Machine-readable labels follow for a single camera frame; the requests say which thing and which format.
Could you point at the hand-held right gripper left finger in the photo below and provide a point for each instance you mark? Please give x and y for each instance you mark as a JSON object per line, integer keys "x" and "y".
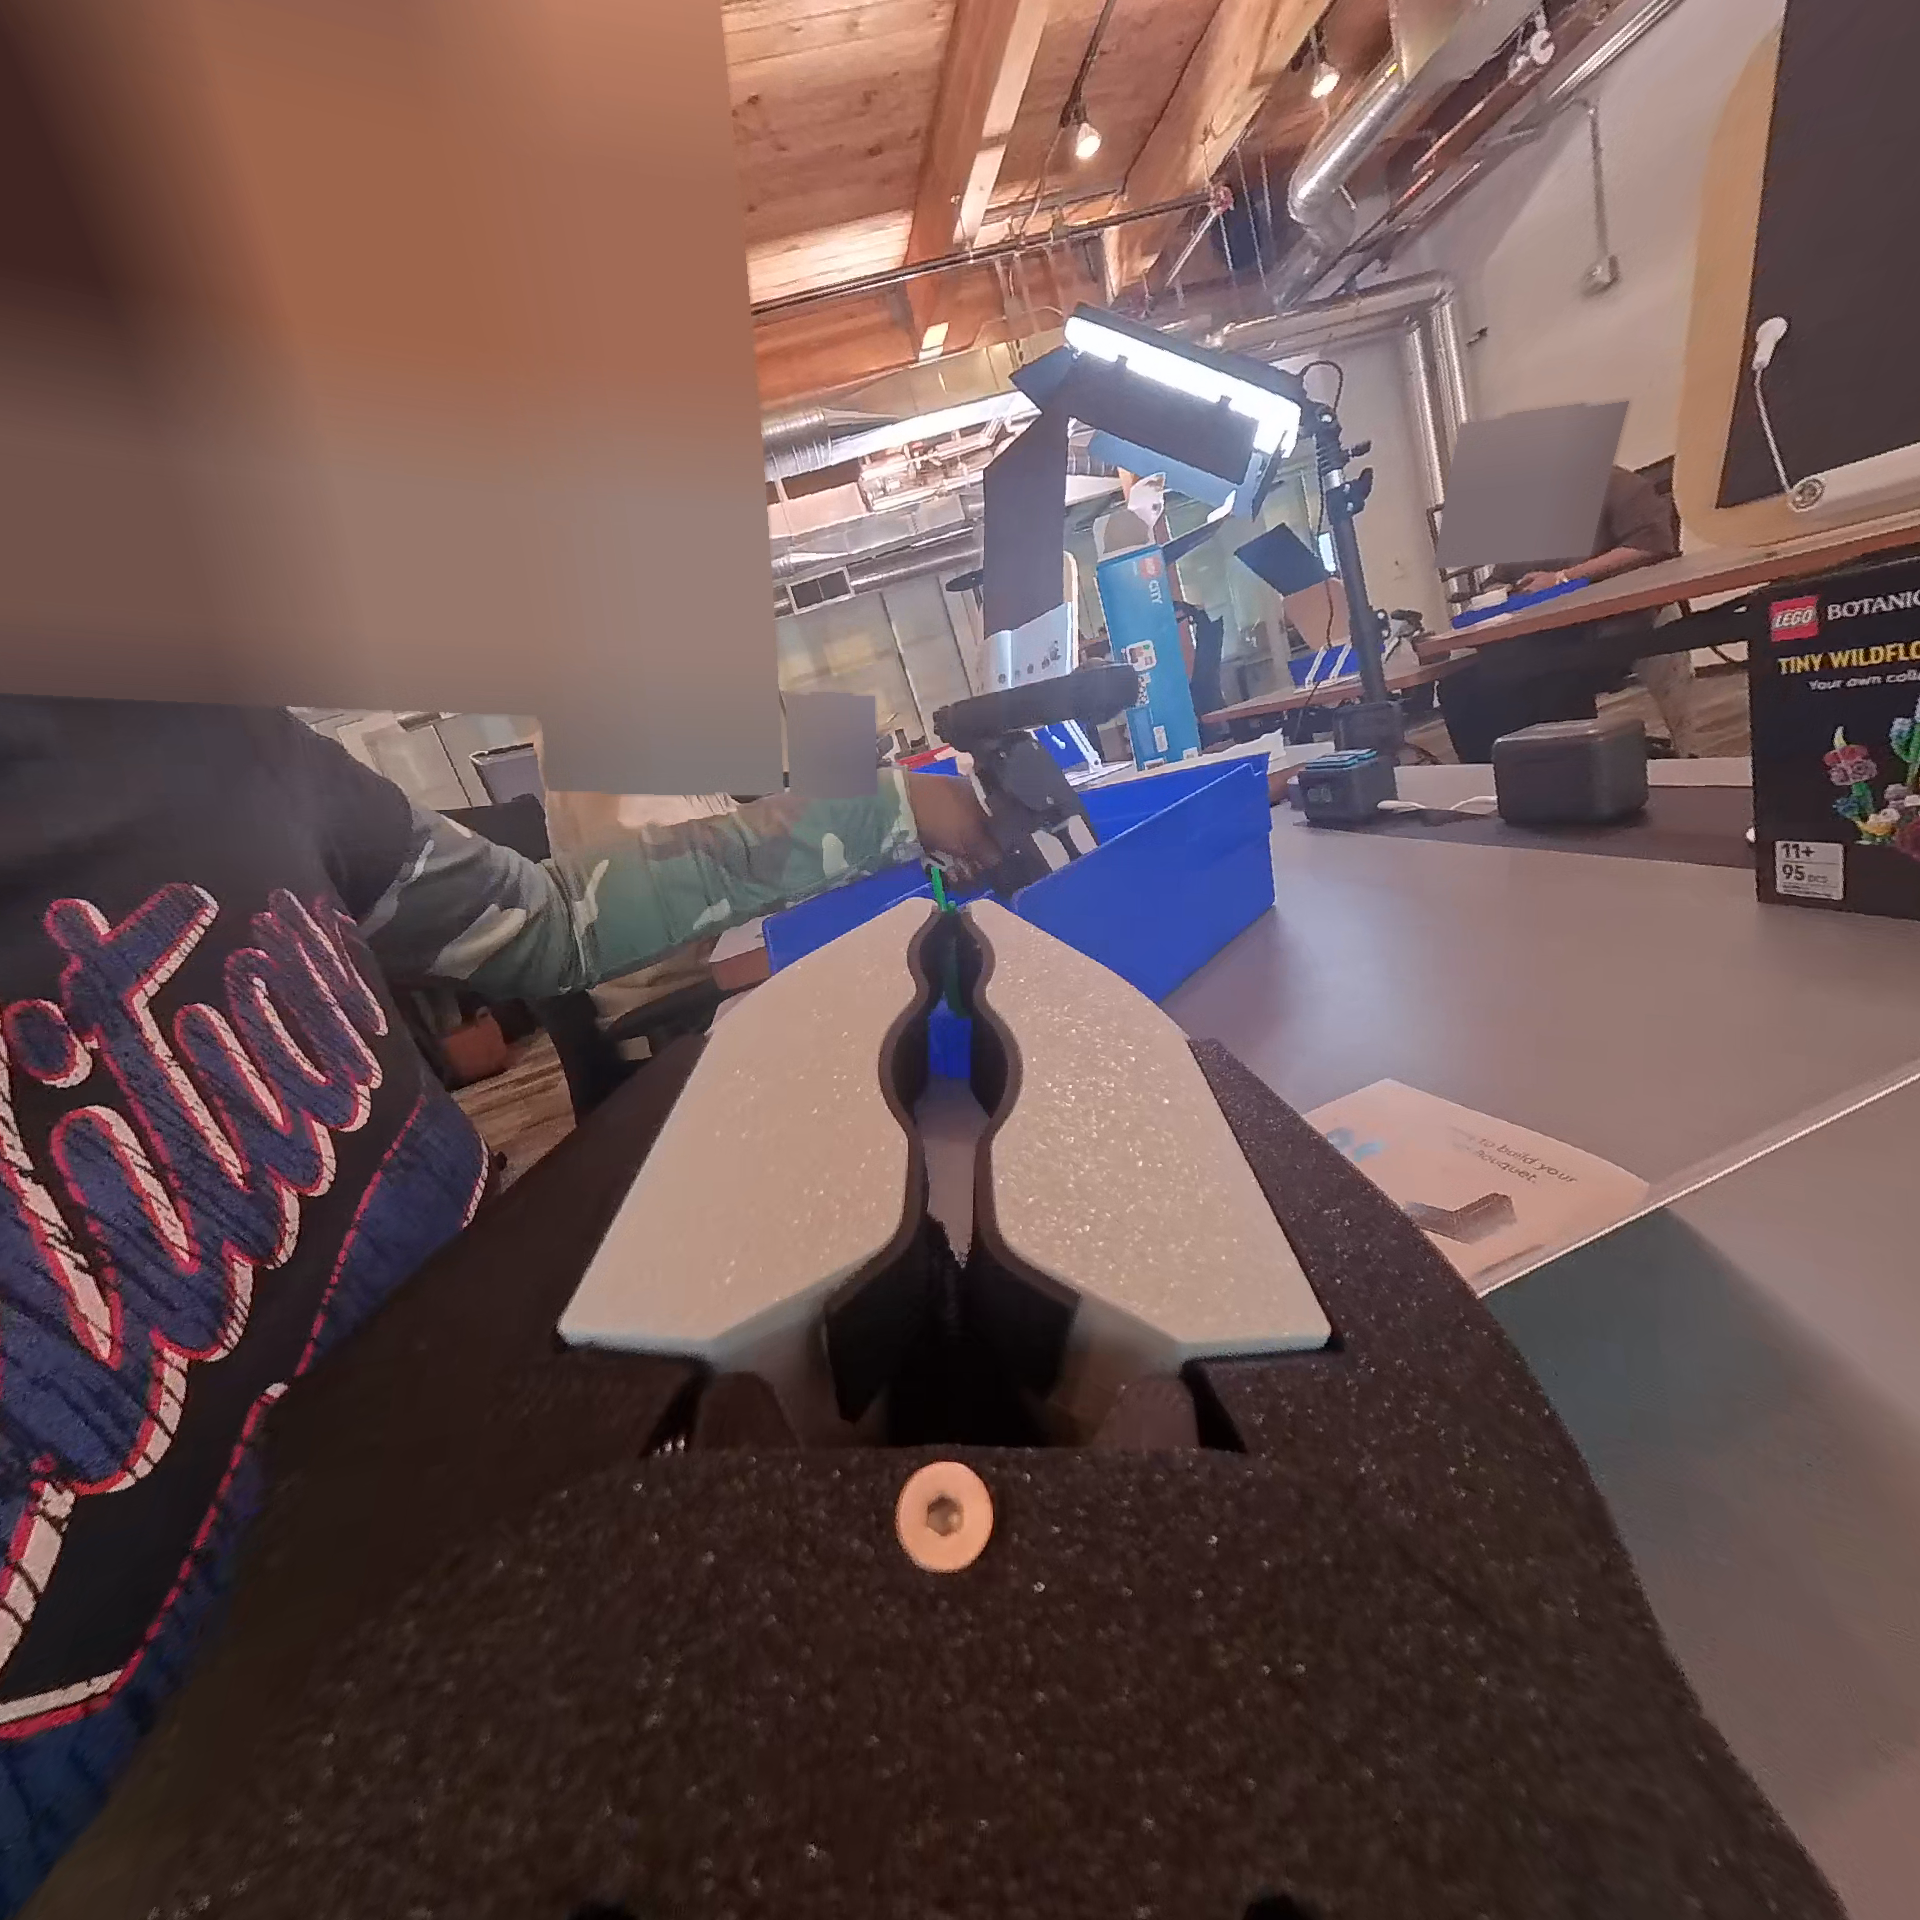
{"x": 766, "y": 1184}

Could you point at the white instruction booklet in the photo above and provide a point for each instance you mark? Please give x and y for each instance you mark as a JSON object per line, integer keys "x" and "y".
{"x": 1470, "y": 1171}

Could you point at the wooden table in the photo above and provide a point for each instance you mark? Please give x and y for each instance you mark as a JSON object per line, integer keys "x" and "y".
{"x": 1619, "y": 601}

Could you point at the dark charger block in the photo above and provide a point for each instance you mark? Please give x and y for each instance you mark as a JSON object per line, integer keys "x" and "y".
{"x": 1343, "y": 786}

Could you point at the bright studio light panel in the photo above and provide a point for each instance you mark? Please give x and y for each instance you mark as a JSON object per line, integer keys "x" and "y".
{"x": 1171, "y": 390}

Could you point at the grey desk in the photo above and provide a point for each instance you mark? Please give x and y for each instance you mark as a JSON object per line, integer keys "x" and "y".
{"x": 1619, "y": 990}

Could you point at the blue printed carton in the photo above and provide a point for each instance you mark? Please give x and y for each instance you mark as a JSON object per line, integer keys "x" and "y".
{"x": 1151, "y": 648}

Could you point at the person's left forearm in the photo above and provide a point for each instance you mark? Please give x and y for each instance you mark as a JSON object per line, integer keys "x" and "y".
{"x": 659, "y": 886}

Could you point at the person's left hand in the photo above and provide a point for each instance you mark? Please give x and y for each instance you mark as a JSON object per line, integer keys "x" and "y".
{"x": 956, "y": 816}

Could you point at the black board on white stand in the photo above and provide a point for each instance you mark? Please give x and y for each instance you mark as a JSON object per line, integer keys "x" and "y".
{"x": 1832, "y": 241}

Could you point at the black light stand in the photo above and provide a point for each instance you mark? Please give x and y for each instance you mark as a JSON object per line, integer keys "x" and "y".
{"x": 1350, "y": 570}

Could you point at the blue plastic bin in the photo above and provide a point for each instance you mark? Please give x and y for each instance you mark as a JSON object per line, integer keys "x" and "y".
{"x": 1171, "y": 870}

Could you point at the black glossy cardboard box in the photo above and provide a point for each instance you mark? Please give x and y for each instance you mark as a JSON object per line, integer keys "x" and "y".
{"x": 1846, "y": 737}

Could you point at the small green toy brick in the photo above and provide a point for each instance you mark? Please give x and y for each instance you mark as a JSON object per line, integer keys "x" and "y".
{"x": 940, "y": 893}

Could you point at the person's dark clothing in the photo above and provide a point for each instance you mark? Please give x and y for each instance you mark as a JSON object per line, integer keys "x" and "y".
{"x": 181, "y": 1201}

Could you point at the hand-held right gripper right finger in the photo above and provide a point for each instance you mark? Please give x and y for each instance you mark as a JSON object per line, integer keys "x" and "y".
{"x": 1155, "y": 1184}

